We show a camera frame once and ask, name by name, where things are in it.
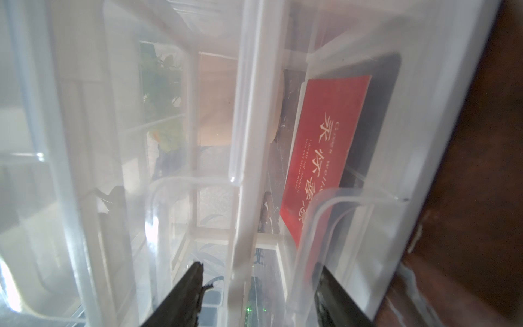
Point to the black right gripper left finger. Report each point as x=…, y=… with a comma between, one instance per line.
x=183, y=304

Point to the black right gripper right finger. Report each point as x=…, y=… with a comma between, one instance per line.
x=333, y=305

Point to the white plastic drawer organizer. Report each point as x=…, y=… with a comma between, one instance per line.
x=98, y=224

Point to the red printed postcard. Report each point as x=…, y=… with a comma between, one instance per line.
x=329, y=116

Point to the artificial green white flowers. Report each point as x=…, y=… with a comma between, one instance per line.
x=161, y=80

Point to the beige faceted flower pot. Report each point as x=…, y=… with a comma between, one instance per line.
x=217, y=95

